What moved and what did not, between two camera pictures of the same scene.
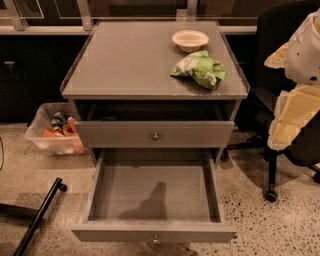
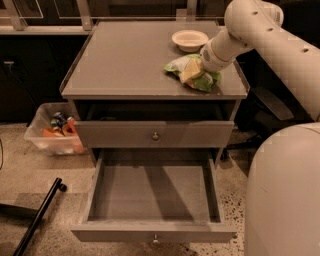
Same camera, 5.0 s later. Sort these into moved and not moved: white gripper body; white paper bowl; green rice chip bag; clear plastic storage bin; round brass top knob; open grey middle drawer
Moved: white gripper body; green rice chip bag
Not moved: open grey middle drawer; round brass top knob; white paper bowl; clear plastic storage bin
